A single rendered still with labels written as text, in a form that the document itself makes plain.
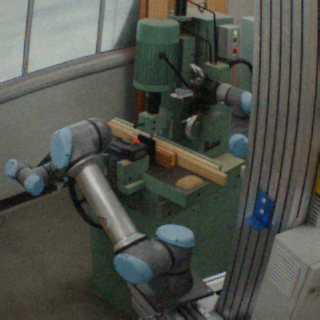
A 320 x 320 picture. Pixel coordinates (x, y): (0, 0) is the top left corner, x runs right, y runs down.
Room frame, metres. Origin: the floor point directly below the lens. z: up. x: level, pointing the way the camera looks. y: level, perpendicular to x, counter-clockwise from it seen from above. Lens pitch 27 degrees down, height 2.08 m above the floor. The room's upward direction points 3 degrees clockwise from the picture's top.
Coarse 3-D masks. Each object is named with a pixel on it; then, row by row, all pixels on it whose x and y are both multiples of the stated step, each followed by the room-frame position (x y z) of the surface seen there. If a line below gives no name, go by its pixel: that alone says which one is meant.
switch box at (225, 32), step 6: (228, 24) 2.58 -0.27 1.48; (222, 30) 2.51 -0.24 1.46; (228, 30) 2.49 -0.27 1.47; (234, 30) 2.52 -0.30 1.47; (222, 36) 2.51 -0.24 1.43; (228, 36) 2.49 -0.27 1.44; (222, 42) 2.51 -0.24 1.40; (228, 42) 2.49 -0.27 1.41; (234, 42) 2.53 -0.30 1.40; (222, 48) 2.51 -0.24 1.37; (228, 48) 2.49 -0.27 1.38; (234, 48) 2.52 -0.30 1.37; (222, 54) 2.51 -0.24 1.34; (228, 54) 2.49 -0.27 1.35
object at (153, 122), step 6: (162, 108) 2.46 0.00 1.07; (144, 114) 2.38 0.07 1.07; (150, 114) 2.38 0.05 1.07; (156, 114) 2.39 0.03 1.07; (162, 114) 2.39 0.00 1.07; (168, 114) 2.42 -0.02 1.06; (138, 120) 2.38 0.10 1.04; (144, 120) 2.36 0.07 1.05; (150, 120) 2.34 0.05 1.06; (156, 120) 2.36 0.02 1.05; (162, 120) 2.39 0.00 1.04; (144, 126) 2.36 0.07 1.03; (150, 126) 2.34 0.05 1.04; (156, 126) 2.37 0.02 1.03; (162, 126) 2.39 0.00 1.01; (168, 126) 2.42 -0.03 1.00; (150, 132) 2.34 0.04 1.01
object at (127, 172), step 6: (102, 156) 2.22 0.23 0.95; (102, 162) 2.22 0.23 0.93; (120, 162) 2.16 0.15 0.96; (126, 162) 2.16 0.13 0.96; (138, 162) 2.19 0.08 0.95; (144, 162) 2.21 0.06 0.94; (102, 168) 2.22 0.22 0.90; (120, 168) 2.15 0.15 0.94; (126, 168) 2.14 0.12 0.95; (132, 168) 2.16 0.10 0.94; (138, 168) 2.19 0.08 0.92; (144, 168) 2.21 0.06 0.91; (120, 174) 2.15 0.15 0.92; (126, 174) 2.14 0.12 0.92; (132, 174) 2.16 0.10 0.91; (138, 174) 2.19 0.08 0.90; (120, 180) 2.15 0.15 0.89; (126, 180) 2.14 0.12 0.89; (132, 180) 2.16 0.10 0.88
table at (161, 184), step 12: (156, 168) 2.24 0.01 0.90; (168, 168) 2.25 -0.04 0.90; (180, 168) 2.25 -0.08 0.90; (144, 180) 2.19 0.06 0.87; (156, 180) 2.15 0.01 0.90; (168, 180) 2.15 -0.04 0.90; (204, 180) 2.17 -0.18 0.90; (132, 192) 2.14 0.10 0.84; (156, 192) 2.15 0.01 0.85; (168, 192) 2.11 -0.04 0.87; (180, 192) 2.07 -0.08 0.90; (192, 192) 2.08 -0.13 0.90; (204, 192) 2.13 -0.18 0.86; (180, 204) 2.07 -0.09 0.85
